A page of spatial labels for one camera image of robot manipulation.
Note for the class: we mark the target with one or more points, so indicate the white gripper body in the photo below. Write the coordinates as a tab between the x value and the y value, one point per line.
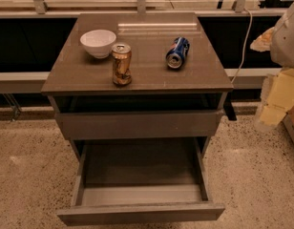
286	43

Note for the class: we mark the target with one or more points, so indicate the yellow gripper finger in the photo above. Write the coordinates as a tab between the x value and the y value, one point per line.
277	99
263	42

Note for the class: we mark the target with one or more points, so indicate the orange crushed soda can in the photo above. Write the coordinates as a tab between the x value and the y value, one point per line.
121	53

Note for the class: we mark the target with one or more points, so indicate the blue pepsi can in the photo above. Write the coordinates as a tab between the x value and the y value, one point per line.
177	54

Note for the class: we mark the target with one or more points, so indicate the closed top drawer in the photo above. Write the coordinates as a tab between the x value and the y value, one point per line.
92	126

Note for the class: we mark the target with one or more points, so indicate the brown drawer cabinet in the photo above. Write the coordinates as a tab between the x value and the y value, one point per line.
79	83

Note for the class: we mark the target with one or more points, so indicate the open middle drawer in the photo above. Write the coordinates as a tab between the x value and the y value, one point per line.
140	181

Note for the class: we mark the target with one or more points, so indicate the white ceramic bowl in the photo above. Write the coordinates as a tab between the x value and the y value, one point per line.
98	43

